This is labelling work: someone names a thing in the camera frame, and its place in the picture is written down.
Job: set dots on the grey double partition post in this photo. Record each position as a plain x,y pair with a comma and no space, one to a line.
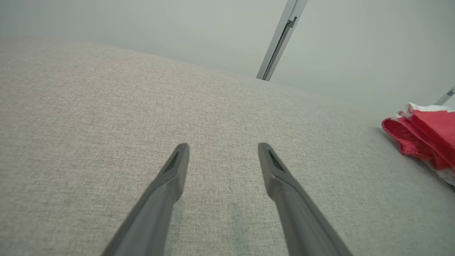
448,94
275,49

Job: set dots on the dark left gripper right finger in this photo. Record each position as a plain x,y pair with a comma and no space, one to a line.
302,220

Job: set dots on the red and white shirt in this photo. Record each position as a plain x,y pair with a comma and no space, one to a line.
419,138

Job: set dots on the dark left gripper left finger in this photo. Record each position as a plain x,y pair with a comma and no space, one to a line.
153,213

